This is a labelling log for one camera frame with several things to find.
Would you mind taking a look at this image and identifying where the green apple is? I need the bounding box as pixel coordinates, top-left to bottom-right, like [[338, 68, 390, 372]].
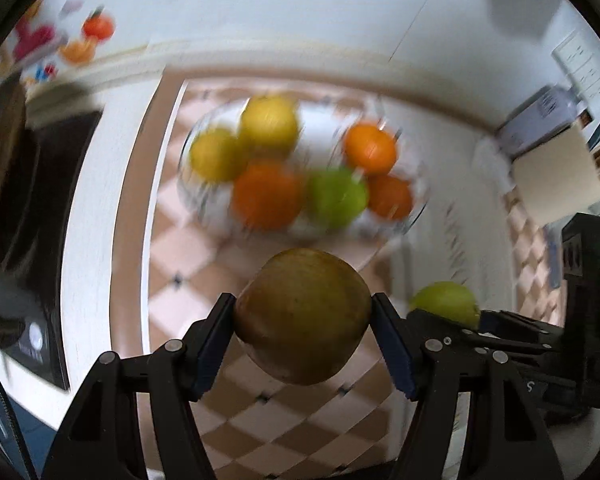
[[306, 168, 368, 231], [410, 282, 480, 330]]

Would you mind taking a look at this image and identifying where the brown pear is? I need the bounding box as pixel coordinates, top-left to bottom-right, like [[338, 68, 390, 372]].
[[235, 248, 372, 386]]

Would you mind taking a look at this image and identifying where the dark red-orange fruit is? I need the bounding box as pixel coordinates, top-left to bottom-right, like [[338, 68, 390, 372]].
[[367, 174, 414, 221]]

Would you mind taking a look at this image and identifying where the orange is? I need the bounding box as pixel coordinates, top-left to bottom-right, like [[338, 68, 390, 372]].
[[342, 122, 398, 176], [230, 160, 304, 231]]

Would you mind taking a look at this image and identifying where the yellow lemon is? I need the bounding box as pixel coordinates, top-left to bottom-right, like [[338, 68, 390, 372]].
[[237, 94, 300, 158], [188, 127, 246, 183]]

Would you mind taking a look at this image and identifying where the checkered printed table mat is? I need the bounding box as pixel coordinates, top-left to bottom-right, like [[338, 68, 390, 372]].
[[109, 70, 562, 479]]

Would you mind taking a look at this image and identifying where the oval floral ceramic plate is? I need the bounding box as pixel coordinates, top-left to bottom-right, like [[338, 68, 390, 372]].
[[178, 99, 430, 243]]

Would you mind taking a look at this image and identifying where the cream utensil holder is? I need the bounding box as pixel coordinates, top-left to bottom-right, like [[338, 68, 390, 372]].
[[512, 122, 600, 226]]

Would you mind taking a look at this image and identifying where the white crumpled tissue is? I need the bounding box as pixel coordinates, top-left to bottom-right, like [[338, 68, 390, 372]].
[[472, 136, 515, 195]]

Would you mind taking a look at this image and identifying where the black gas stove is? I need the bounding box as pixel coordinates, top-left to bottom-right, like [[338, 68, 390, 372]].
[[0, 110, 102, 390]]

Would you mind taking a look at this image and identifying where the silver gas canister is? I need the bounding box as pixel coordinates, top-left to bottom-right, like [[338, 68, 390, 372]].
[[495, 86, 585, 159]]

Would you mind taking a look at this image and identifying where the black wok pan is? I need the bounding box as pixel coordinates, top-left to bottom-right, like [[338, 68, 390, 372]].
[[0, 72, 26, 269]]

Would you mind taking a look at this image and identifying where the white wall socket strip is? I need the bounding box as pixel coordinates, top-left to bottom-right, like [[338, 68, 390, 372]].
[[552, 30, 600, 112]]

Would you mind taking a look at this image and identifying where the colourful wall sticker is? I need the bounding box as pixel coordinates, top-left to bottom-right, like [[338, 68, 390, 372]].
[[0, 0, 116, 89]]

